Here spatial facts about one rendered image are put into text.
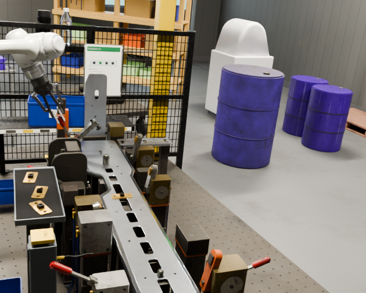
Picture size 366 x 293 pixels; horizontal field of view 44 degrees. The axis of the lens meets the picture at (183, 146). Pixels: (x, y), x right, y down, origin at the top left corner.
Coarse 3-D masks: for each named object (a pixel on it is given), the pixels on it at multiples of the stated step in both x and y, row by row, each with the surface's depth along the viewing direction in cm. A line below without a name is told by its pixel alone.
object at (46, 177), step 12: (36, 180) 152; (48, 180) 152; (24, 192) 143; (48, 192) 144; (24, 204) 136; (48, 204) 137; (60, 204) 138; (24, 216) 129; (36, 216) 130; (48, 216) 130
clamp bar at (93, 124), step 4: (92, 120) 214; (88, 124) 215; (92, 124) 213; (96, 124) 214; (84, 128) 215; (88, 128) 213; (92, 128) 214; (96, 128) 216; (100, 128) 216; (80, 132) 215; (84, 132) 213; (88, 132) 214; (76, 136) 214; (80, 136) 213; (84, 136) 214
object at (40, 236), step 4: (44, 228) 124; (48, 228) 124; (52, 228) 125; (32, 232) 122; (36, 232) 122; (40, 232) 122; (44, 232) 122; (48, 232) 123; (52, 232) 123; (32, 236) 120; (36, 236) 120; (40, 236) 120; (44, 236) 121; (48, 236) 121; (52, 236) 121; (32, 240) 118; (36, 240) 118; (40, 240) 119; (44, 240) 119; (48, 240) 119; (52, 240) 120; (32, 244) 118; (36, 244) 119
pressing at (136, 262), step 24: (96, 144) 233; (96, 168) 205; (120, 168) 207; (120, 216) 166; (144, 216) 168; (120, 240) 151; (144, 240) 153; (168, 240) 155; (144, 264) 140; (168, 264) 141; (144, 288) 129; (192, 288) 131
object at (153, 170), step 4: (152, 168) 187; (156, 168) 187; (148, 172) 189; (152, 172) 187; (156, 172) 188; (148, 176) 190; (152, 176) 188; (148, 180) 189; (148, 184) 188; (144, 188) 190; (148, 188) 189; (148, 192) 190
